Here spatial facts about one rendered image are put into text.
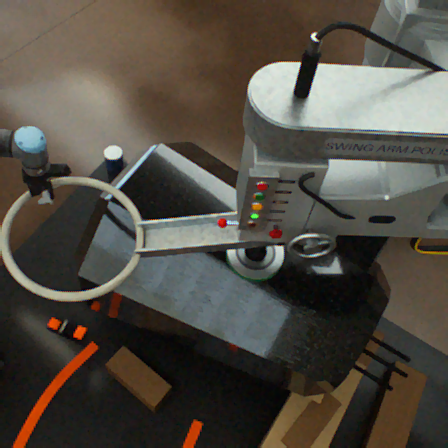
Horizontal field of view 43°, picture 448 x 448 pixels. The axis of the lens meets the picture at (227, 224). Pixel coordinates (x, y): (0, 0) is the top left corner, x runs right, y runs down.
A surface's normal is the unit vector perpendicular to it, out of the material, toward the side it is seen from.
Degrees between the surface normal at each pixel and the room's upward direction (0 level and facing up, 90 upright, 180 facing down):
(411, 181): 40
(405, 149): 90
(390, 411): 0
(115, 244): 45
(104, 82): 0
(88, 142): 0
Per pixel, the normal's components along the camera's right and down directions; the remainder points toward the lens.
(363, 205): 0.01, 0.87
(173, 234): -0.18, -0.49
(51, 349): 0.09, -0.50
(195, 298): -0.28, 0.17
